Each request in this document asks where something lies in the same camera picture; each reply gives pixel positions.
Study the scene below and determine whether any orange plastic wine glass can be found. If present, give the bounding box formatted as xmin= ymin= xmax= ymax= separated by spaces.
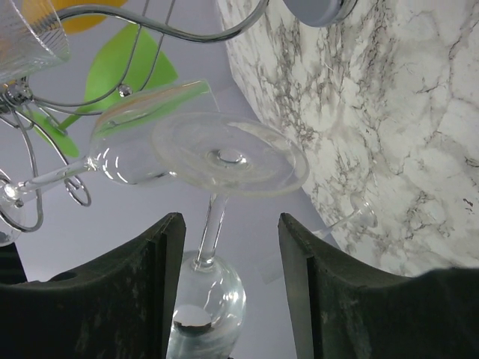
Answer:
xmin=20 ymin=0 xmax=128 ymax=37

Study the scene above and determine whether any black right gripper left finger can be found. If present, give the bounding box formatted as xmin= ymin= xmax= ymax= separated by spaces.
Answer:
xmin=1 ymin=212 xmax=186 ymax=358

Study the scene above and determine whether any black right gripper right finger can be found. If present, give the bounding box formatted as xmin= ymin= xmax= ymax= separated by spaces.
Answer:
xmin=278 ymin=213 xmax=478 ymax=358

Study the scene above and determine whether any chrome wine glass rack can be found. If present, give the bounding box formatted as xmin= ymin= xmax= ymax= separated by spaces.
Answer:
xmin=0 ymin=0 xmax=360 ymax=233

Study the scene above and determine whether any green plastic wine glass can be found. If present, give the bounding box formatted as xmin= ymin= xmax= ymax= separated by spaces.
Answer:
xmin=25 ymin=22 xmax=179 ymax=158

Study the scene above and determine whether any clear wine glass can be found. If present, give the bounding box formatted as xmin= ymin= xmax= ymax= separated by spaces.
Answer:
xmin=1 ymin=79 xmax=217 ymax=246
xmin=1 ymin=1 xmax=70 ymax=84
xmin=313 ymin=193 xmax=378 ymax=239

